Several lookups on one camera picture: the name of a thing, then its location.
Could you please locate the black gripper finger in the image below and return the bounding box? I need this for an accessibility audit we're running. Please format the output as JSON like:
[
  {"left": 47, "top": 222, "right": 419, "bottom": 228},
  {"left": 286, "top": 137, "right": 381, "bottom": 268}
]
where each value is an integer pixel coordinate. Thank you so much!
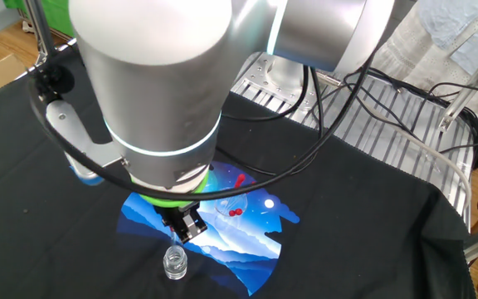
[
  {"left": 179, "top": 211, "right": 208, "bottom": 245},
  {"left": 162, "top": 219, "right": 181, "bottom": 241}
]

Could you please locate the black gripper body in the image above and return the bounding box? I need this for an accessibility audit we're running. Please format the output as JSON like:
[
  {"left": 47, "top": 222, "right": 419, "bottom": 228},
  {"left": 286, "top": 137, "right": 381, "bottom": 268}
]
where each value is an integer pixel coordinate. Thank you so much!
[{"left": 154, "top": 201, "right": 202, "bottom": 233}]

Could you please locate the short glass beaker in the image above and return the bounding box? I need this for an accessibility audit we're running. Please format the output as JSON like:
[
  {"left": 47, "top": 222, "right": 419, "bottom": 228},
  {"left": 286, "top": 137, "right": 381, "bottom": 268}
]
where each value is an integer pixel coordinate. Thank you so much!
[{"left": 212, "top": 189, "right": 250, "bottom": 229}]

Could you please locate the small clear glass vial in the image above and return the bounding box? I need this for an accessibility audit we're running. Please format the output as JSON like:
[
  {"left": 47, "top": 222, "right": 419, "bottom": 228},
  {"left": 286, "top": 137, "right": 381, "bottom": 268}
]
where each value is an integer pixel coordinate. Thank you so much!
[{"left": 163, "top": 244, "right": 188, "bottom": 281}]

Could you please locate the black cloth with blue print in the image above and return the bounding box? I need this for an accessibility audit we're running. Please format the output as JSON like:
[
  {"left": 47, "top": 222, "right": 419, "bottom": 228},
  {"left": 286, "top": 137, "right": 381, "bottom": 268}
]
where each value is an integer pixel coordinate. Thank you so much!
[{"left": 0, "top": 43, "right": 477, "bottom": 299}]

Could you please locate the green cloth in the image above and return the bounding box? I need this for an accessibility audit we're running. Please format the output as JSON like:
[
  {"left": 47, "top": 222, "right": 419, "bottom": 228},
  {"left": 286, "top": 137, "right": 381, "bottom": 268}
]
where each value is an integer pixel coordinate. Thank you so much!
[{"left": 2, "top": 0, "right": 76, "bottom": 38}]

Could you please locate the white lace fabric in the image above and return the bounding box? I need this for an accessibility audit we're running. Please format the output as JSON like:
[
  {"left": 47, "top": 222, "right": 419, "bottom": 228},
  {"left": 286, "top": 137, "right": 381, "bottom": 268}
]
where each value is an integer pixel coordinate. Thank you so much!
[{"left": 371, "top": 0, "right": 478, "bottom": 111}]

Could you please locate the light blue fabric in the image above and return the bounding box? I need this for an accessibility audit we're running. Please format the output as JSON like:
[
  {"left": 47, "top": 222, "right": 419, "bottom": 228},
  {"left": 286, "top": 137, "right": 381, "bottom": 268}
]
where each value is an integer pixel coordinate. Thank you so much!
[{"left": 417, "top": 0, "right": 478, "bottom": 76}]

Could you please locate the green adapter ring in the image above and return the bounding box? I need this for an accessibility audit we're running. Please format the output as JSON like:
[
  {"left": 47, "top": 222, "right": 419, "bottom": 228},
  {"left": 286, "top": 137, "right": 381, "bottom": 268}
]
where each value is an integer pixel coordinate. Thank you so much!
[{"left": 129, "top": 169, "right": 210, "bottom": 208}]

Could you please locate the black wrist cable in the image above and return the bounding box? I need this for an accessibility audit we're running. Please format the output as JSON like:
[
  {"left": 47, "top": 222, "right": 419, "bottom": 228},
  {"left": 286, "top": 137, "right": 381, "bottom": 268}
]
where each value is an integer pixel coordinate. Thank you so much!
[{"left": 27, "top": 53, "right": 375, "bottom": 203}]

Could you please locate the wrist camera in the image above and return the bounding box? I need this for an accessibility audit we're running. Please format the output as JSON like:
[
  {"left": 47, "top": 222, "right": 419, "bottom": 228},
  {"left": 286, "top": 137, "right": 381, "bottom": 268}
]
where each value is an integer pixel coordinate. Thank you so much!
[{"left": 67, "top": 164, "right": 105, "bottom": 187}]

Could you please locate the silver camera bracket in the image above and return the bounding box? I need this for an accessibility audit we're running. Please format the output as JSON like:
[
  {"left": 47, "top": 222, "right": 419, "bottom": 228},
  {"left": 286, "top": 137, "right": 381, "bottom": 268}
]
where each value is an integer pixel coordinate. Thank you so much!
[{"left": 46, "top": 99, "right": 126, "bottom": 178}]

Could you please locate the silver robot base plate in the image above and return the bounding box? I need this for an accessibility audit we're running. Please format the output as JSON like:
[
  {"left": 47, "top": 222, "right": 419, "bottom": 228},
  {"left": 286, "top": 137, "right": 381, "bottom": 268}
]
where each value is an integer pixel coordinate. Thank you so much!
[{"left": 230, "top": 51, "right": 350, "bottom": 115}]

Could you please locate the black cable plug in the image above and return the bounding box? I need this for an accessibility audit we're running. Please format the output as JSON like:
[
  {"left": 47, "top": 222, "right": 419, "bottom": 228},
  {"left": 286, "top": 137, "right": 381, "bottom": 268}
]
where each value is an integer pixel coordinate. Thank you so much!
[{"left": 27, "top": 61, "right": 76, "bottom": 105}]

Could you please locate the translucent hose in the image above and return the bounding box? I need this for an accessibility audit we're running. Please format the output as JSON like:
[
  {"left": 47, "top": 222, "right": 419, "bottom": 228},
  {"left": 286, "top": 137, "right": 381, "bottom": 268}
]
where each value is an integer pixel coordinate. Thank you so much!
[{"left": 346, "top": 93, "right": 472, "bottom": 217}]

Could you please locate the thick black cable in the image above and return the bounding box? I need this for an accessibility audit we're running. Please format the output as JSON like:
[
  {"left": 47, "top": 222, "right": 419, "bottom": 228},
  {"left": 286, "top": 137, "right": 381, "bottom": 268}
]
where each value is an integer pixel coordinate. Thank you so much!
[{"left": 338, "top": 57, "right": 478, "bottom": 167}]

